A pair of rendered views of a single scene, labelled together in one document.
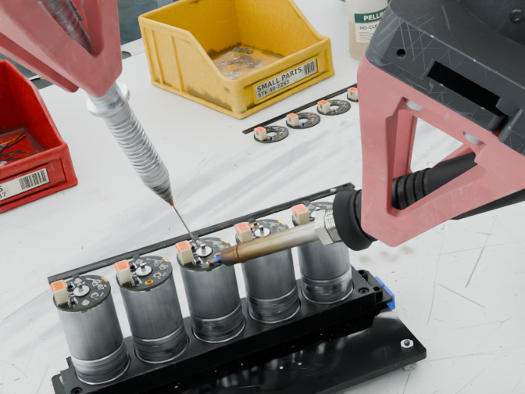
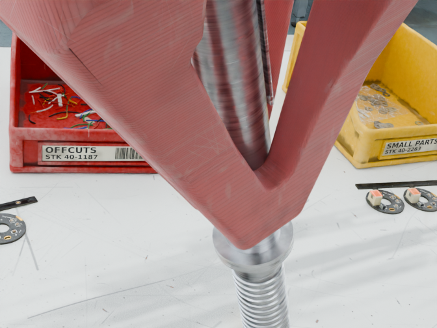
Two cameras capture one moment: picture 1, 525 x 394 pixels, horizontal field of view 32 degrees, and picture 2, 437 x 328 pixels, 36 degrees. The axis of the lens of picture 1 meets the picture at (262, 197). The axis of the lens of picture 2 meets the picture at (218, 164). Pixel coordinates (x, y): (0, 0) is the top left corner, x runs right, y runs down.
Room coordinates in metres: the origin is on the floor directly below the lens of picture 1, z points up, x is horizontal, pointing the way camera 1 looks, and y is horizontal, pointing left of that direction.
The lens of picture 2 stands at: (0.20, 0.04, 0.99)
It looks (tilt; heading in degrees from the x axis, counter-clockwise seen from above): 32 degrees down; 8
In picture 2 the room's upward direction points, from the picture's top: 10 degrees clockwise
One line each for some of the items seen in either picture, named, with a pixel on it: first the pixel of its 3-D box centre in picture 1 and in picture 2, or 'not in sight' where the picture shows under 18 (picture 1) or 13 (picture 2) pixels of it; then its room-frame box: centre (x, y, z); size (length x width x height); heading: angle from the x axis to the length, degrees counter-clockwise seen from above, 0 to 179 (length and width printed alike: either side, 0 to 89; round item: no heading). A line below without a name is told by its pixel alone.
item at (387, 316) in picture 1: (236, 372); not in sight; (0.32, 0.02, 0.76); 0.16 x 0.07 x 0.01; 106
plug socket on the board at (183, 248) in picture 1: (186, 251); not in sight; (0.34, 0.04, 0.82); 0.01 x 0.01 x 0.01; 16
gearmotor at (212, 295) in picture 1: (212, 296); not in sight; (0.34, 0.03, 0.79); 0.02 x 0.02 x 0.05
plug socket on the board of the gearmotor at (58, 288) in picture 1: (62, 291); not in sight; (0.32, 0.09, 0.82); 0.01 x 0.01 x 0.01; 16
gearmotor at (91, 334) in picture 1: (94, 336); not in sight; (0.32, 0.08, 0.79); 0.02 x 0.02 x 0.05
